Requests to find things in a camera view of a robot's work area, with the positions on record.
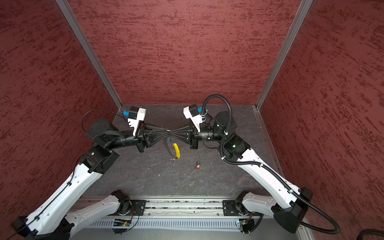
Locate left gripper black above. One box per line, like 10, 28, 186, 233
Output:
107, 119, 169, 152

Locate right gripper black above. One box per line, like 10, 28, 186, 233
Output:
171, 120, 227, 149

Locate yellow capped key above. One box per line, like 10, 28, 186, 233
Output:
173, 143, 181, 159

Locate metal keyring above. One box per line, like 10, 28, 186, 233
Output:
163, 130, 181, 161

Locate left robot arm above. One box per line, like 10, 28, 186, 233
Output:
12, 119, 170, 240

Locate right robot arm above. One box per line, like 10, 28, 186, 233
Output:
183, 107, 313, 234

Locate left circuit board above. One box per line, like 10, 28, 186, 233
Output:
113, 219, 132, 228

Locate circuit board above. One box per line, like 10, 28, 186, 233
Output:
238, 219, 255, 234
113, 219, 132, 228

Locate right circuit board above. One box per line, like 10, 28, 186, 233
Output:
238, 219, 255, 234

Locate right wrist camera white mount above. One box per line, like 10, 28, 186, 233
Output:
183, 104, 208, 133

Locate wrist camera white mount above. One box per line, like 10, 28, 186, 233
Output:
183, 104, 208, 133
123, 107, 147, 137

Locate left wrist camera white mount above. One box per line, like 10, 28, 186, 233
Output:
123, 107, 147, 137

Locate aluminium mounting rail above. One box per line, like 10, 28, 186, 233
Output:
71, 196, 305, 219

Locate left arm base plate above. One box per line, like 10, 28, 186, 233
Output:
117, 200, 147, 216

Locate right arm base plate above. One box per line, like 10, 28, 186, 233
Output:
222, 200, 250, 216

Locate white slotted cable duct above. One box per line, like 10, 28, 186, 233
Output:
87, 218, 239, 232

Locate black corrugated cable conduit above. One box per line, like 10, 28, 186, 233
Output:
201, 94, 342, 235

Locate left aluminium corner post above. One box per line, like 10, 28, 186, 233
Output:
56, 0, 123, 110

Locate aluminium corner post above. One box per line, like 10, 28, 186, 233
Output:
56, 0, 123, 110
256, 0, 313, 111

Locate right aluminium corner post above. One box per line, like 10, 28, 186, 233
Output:
256, 0, 313, 111

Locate black cable bottom right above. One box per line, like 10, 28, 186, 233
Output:
355, 228, 384, 240

